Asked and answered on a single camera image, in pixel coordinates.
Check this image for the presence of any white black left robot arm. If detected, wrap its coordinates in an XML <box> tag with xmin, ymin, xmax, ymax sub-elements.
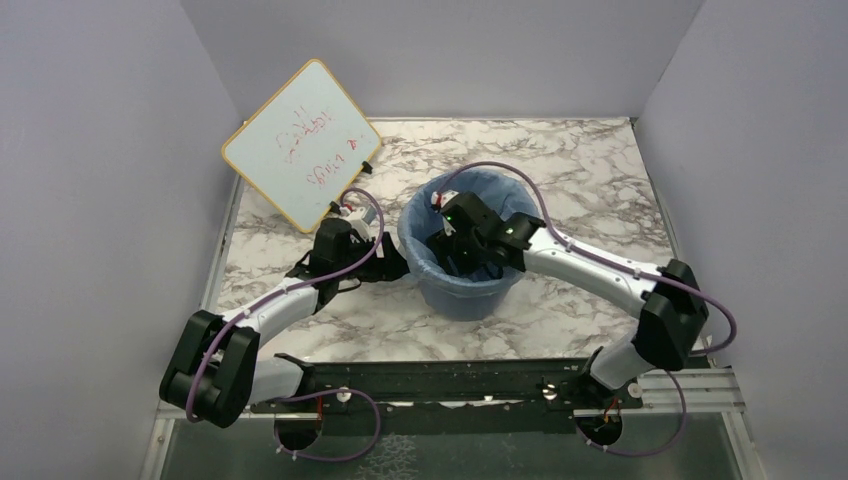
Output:
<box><xmin>158</xmin><ymin>218</ymin><xmax>409</xmax><ymax>428</ymax></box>

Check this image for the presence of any light blue trash bag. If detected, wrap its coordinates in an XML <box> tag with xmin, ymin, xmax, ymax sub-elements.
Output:
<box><xmin>397</xmin><ymin>168</ymin><xmax>539</xmax><ymax>308</ymax></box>

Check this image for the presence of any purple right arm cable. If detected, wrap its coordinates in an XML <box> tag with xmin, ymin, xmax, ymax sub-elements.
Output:
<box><xmin>433</xmin><ymin>161</ymin><xmax>738</xmax><ymax>460</ymax></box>

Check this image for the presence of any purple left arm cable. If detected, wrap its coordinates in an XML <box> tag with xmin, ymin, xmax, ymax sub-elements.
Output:
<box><xmin>185</xmin><ymin>187</ymin><xmax>387</xmax><ymax>464</ymax></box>

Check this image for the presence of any blue plastic trash bin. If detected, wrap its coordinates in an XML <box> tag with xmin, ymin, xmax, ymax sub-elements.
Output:
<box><xmin>418</xmin><ymin>277</ymin><xmax>517</xmax><ymax>321</ymax></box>

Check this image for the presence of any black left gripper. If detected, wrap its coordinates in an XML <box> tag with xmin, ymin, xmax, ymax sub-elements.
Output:
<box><xmin>335</xmin><ymin>231</ymin><xmax>413</xmax><ymax>282</ymax></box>

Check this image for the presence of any black metal mounting rail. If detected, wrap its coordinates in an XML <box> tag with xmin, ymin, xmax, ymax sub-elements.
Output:
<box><xmin>250</xmin><ymin>358</ymin><xmax>647</xmax><ymax>436</ymax></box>

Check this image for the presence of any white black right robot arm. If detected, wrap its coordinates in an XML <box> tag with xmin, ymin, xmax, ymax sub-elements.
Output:
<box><xmin>427</xmin><ymin>191</ymin><xmax>708</xmax><ymax>407</ymax></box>

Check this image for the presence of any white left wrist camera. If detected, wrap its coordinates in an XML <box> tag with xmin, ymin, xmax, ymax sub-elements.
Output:
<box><xmin>340</xmin><ymin>204</ymin><xmax>377</xmax><ymax>241</ymax></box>

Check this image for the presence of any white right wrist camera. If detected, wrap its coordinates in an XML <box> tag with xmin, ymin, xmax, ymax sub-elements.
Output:
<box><xmin>430</xmin><ymin>190</ymin><xmax>458</xmax><ymax>212</ymax></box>

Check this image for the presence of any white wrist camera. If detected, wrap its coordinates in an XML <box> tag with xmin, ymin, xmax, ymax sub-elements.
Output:
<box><xmin>340</xmin><ymin>204</ymin><xmax>377</xmax><ymax>241</ymax></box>
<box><xmin>430</xmin><ymin>190</ymin><xmax>458</xmax><ymax>212</ymax></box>

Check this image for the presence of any yellow-framed whiteboard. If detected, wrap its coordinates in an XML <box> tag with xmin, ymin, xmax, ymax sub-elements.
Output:
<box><xmin>221</xmin><ymin>59</ymin><xmax>382</xmax><ymax>233</ymax></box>

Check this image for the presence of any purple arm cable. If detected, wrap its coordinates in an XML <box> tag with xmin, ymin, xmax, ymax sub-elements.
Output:
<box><xmin>185</xmin><ymin>187</ymin><xmax>387</xmax><ymax>464</ymax></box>
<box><xmin>433</xmin><ymin>161</ymin><xmax>738</xmax><ymax>460</ymax></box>

